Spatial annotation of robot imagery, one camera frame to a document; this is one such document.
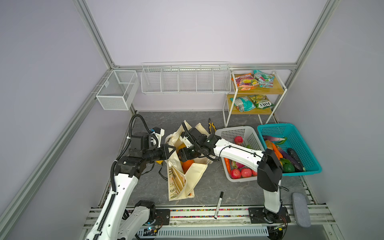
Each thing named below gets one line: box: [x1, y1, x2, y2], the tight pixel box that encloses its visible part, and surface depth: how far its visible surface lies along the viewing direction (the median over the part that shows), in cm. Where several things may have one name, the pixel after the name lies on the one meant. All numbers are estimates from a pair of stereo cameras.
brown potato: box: [265, 139, 274, 151], surface depth 97 cm
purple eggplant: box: [278, 148, 303, 172], surface depth 91 cm
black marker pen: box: [214, 191, 224, 220], surface depth 79 cm
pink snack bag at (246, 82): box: [235, 73, 259, 91], surface depth 86 cm
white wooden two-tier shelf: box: [222, 70, 288, 128], surface depth 93 cm
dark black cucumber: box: [287, 148, 306, 171], surface depth 93 cm
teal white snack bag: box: [230, 96, 256, 112], surface depth 101 cm
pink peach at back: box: [234, 136, 244, 145], surface depth 101 cm
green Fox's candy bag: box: [249, 94, 275, 110], surface depth 103 cm
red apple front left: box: [231, 168, 242, 180], surface depth 84 cm
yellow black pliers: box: [208, 117, 217, 134], surface depth 114 cm
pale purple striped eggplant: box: [262, 135, 286, 142], surface depth 101 cm
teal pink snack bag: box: [253, 70, 275, 88], surface depth 89 cm
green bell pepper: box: [279, 158, 295, 173], surface depth 86 cm
